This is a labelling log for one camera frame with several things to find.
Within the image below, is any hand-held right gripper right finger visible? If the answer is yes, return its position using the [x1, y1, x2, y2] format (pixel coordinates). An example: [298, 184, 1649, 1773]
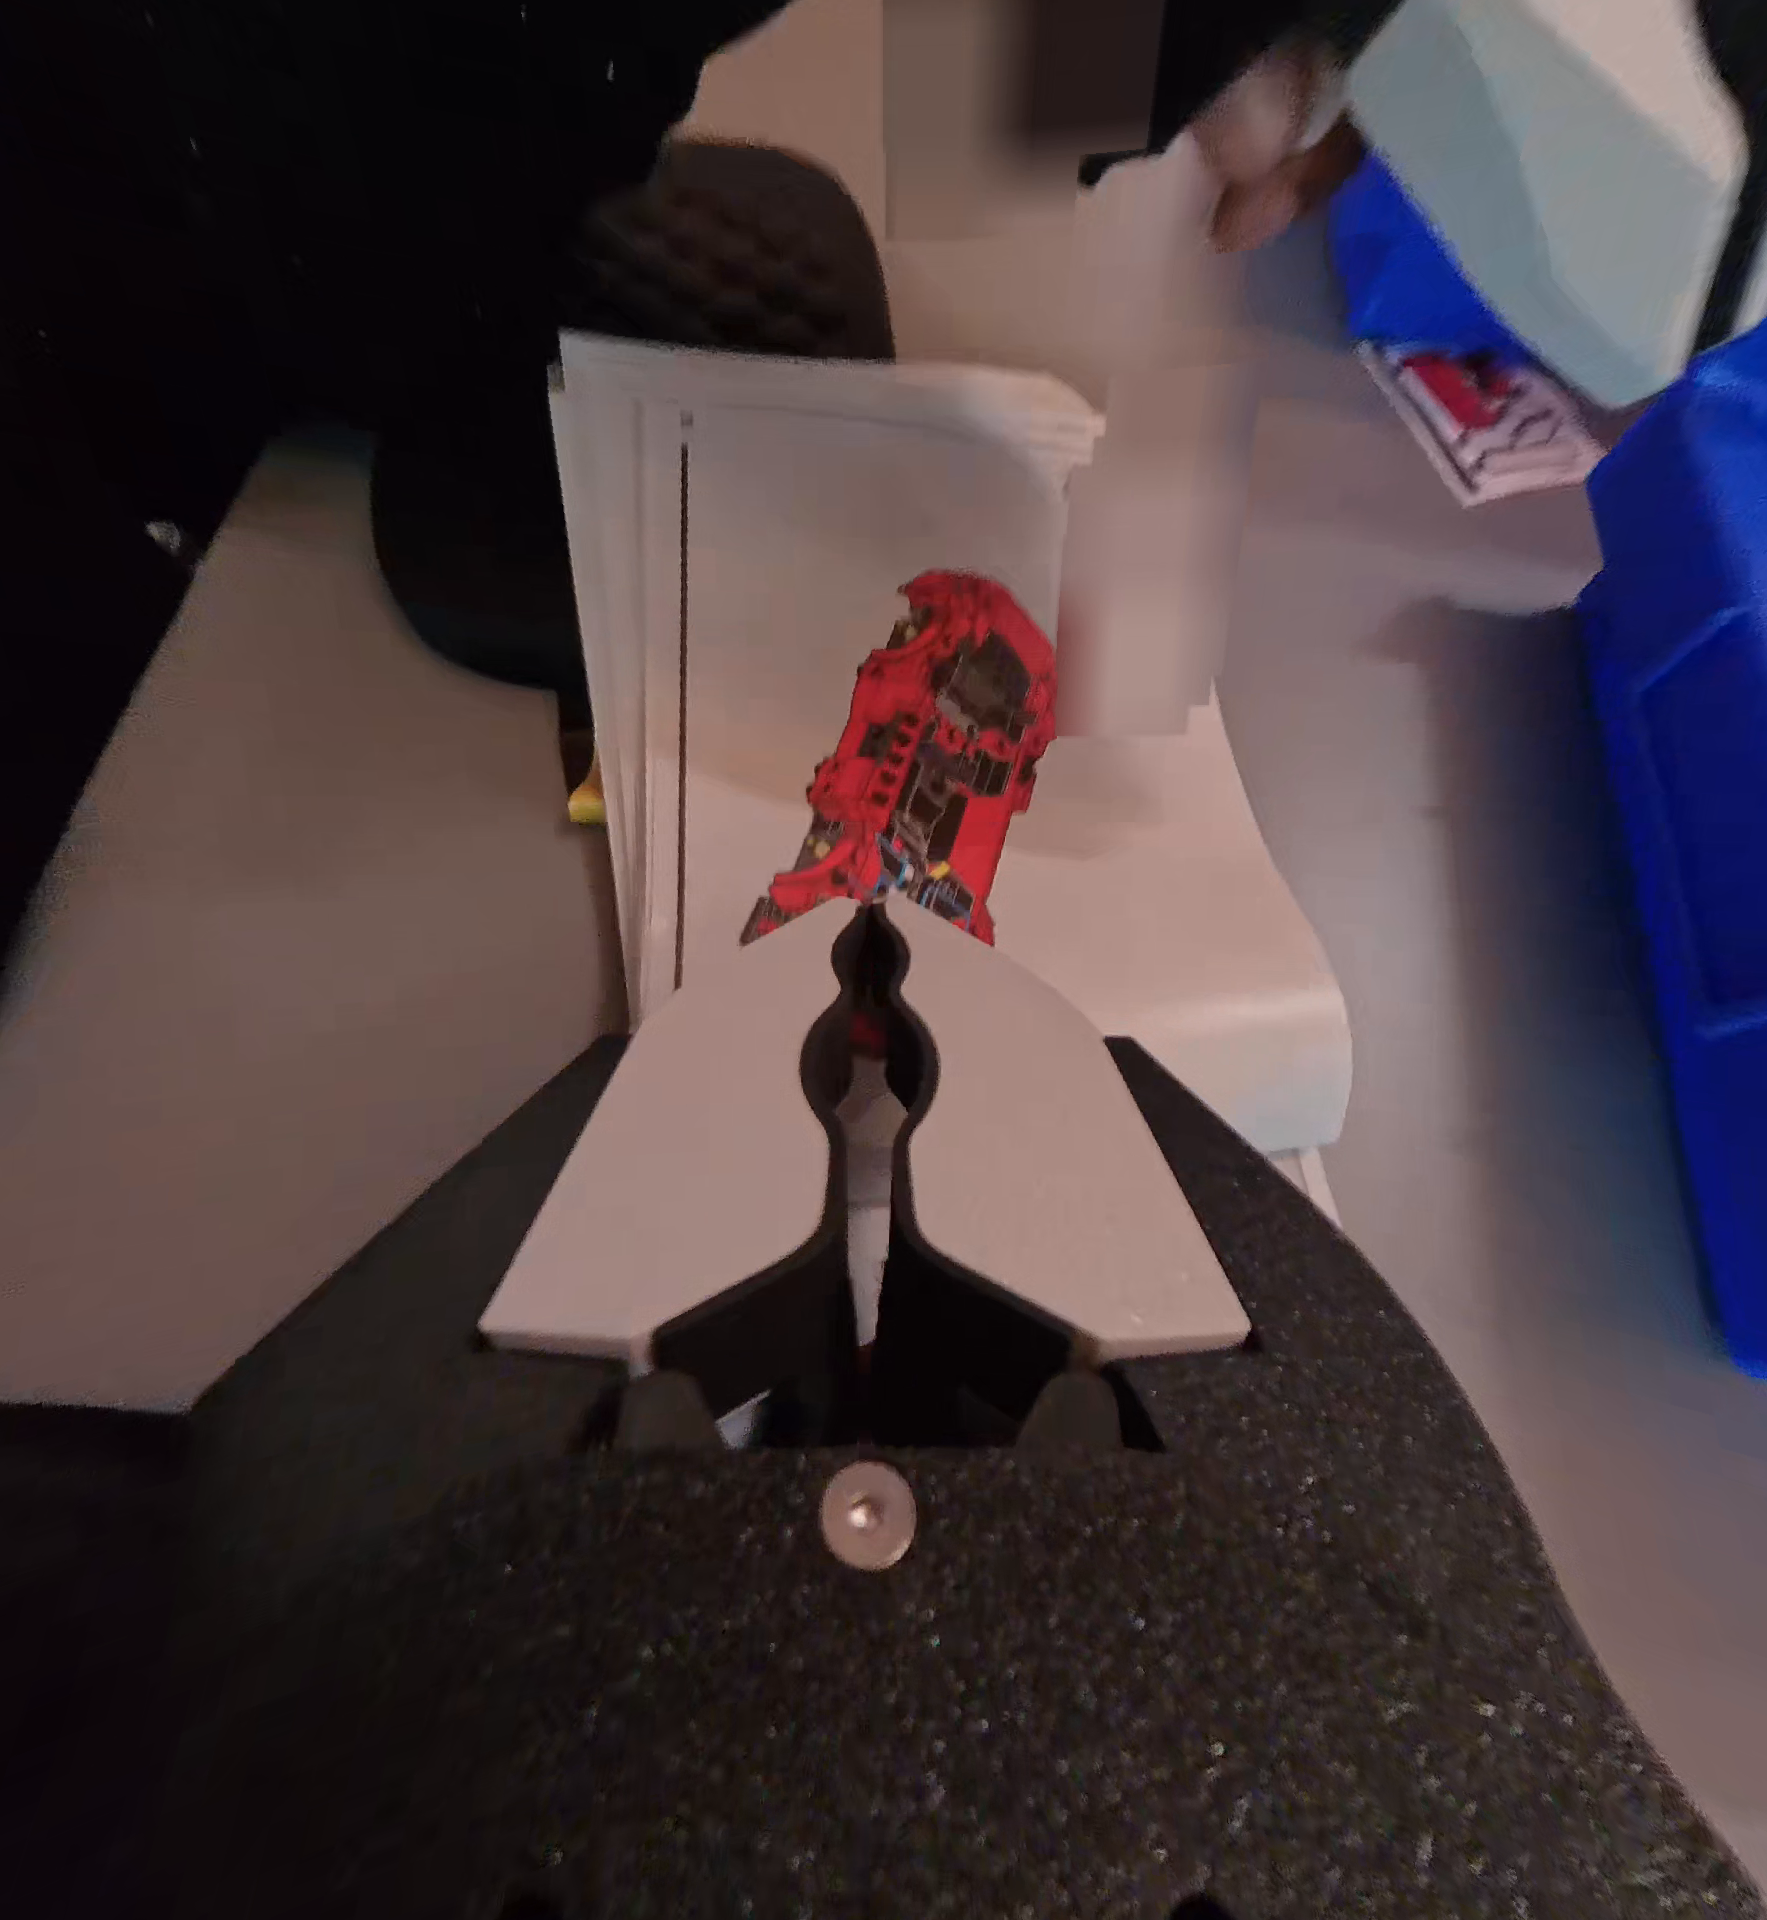
[877, 896, 1253, 1452]

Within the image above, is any open toy brick instruction booklet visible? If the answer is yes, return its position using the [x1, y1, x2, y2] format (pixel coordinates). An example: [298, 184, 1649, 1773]
[549, 335, 1349, 1225]

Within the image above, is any black chair armrest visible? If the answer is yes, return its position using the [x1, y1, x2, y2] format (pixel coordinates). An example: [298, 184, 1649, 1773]
[370, 138, 897, 693]

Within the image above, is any person's left hand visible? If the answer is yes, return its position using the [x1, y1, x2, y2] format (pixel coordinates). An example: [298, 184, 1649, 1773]
[1190, 46, 1367, 253]

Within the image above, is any person's left forearm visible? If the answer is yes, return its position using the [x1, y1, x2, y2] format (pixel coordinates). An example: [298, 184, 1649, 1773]
[1152, 0, 1406, 155]

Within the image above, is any red and black sticker sheet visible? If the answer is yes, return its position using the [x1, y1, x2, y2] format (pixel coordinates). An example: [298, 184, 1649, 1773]
[1355, 338, 1614, 510]

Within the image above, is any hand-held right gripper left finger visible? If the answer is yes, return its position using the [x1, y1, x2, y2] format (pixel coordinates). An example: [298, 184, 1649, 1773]
[478, 906, 875, 1450]

